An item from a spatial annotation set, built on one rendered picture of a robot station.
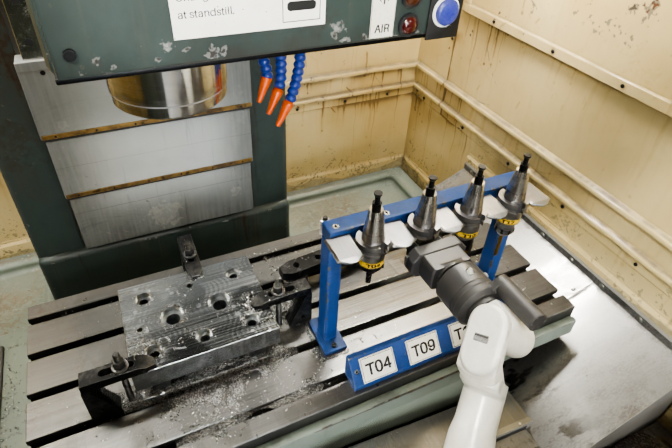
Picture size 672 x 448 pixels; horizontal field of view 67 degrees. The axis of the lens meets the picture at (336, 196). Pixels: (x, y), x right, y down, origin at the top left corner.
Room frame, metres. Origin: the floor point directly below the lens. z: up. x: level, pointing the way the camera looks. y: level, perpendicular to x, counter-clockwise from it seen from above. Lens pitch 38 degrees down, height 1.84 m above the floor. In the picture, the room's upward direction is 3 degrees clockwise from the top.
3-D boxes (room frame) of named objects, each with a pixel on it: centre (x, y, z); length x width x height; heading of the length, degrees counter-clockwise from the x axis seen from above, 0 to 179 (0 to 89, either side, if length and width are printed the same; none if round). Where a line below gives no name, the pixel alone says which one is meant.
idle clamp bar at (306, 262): (0.91, 0.01, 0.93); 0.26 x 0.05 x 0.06; 122
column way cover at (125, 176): (1.04, 0.44, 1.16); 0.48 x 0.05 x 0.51; 117
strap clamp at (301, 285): (0.73, 0.11, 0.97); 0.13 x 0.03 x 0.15; 117
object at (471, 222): (0.78, -0.27, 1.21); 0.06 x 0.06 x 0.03
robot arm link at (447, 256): (0.64, -0.21, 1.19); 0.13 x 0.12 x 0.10; 117
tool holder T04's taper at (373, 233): (0.68, -0.07, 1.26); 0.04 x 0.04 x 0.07
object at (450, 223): (0.76, -0.22, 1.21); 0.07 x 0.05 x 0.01; 27
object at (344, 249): (0.66, -0.02, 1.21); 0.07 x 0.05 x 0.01; 27
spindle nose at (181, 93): (0.65, 0.24, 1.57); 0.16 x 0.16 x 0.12
